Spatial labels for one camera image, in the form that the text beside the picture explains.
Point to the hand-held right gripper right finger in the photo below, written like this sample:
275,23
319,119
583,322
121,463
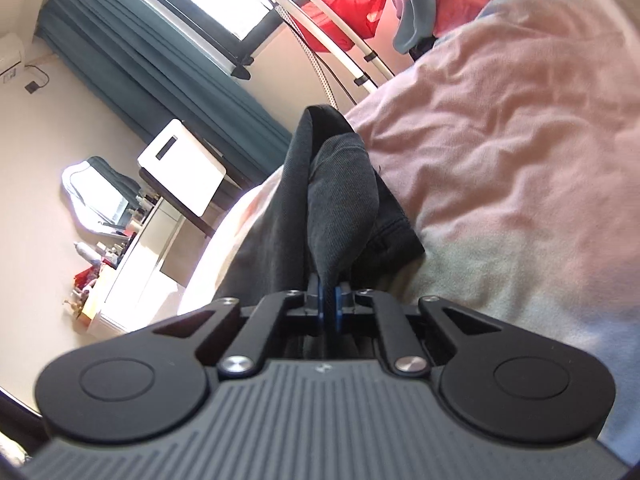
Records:
338,310

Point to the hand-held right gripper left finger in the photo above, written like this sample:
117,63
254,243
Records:
322,307

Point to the dark garment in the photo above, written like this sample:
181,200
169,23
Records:
335,200

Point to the white vanity desk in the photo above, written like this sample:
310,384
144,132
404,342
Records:
145,265

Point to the white air purifier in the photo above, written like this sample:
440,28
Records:
182,165

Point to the group of cosmetic bottles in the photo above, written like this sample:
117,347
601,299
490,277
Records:
107,255

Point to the teal towel on mirror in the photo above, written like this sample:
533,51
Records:
97,195

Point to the white garment steamer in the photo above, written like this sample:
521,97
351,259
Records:
325,35

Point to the teal curtain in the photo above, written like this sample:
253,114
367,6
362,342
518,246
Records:
150,70

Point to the red garment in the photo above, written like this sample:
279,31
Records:
345,5

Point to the grey-blue garment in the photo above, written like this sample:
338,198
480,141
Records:
412,15

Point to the white air conditioner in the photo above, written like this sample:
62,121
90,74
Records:
11,55

